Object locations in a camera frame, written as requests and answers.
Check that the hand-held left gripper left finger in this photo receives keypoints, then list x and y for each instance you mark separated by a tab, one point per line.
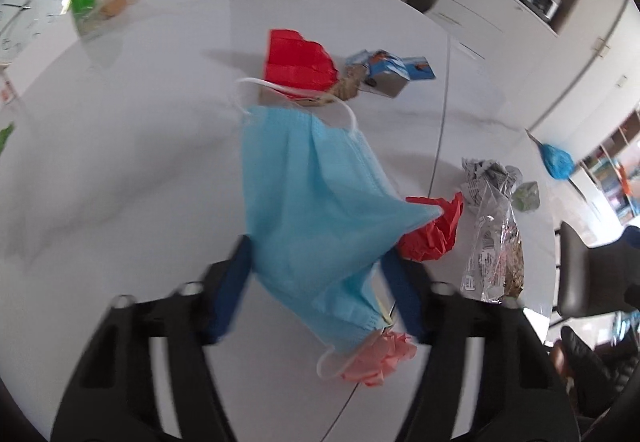
230	289

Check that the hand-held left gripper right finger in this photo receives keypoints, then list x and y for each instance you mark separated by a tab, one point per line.
401	294

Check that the small red paper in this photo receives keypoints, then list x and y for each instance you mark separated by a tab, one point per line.
435	232

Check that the blue face mask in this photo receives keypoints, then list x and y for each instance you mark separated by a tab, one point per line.
310	202

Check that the newspaper ball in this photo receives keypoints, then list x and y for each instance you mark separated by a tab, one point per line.
487	175

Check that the blue drink carton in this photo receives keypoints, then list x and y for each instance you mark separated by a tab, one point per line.
392	70

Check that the large red paper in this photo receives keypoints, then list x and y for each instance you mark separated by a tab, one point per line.
295	62

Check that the pink crumpled paper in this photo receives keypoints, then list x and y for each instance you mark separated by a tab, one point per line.
380	362

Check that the clear plastic bread bag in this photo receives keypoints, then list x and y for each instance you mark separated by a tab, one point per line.
495	262

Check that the pale green crumpled paper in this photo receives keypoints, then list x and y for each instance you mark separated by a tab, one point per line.
527	196

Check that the grey padded chair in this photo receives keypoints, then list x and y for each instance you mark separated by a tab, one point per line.
587	272

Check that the blue plastic bag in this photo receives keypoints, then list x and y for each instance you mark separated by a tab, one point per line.
556	161

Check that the person's black puffer jacket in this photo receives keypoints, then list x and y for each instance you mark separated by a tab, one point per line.
595	372

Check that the brown crumpled snack wrapper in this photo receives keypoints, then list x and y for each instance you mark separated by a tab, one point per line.
346	87

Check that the open wooden bookshelf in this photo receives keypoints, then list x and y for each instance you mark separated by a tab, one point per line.
617	172

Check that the white drawer cabinet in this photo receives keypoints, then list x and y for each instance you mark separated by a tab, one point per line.
470	7

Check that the clear plastic food bag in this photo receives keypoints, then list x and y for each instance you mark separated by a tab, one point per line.
112	7

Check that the silver toaster oven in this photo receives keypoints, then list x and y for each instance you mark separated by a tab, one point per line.
542	0

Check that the white round wall clock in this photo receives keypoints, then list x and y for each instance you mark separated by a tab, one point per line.
32	2

